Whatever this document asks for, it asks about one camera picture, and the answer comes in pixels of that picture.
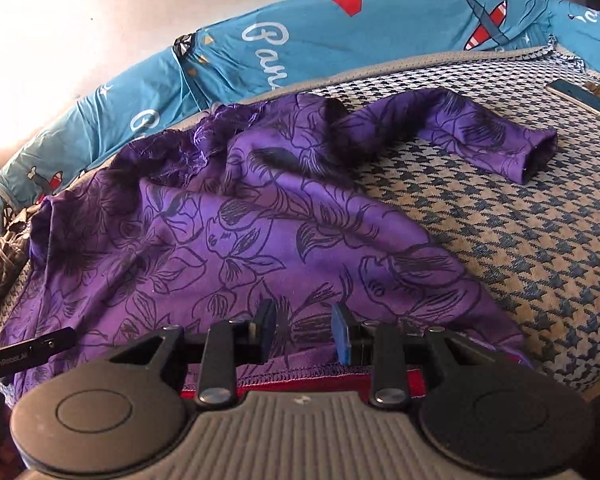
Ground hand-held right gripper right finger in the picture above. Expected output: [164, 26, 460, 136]
[331, 302, 491, 408]

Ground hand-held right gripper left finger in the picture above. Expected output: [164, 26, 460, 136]
[107, 299, 279, 408]

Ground dark floral garment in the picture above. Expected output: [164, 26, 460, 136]
[0, 200, 43, 321]

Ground blue printed bolster pillows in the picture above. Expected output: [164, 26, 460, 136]
[0, 0, 600, 241]

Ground purple floral top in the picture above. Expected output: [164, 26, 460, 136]
[0, 87, 558, 411]

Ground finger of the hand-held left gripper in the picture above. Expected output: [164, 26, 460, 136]
[0, 326, 78, 386]

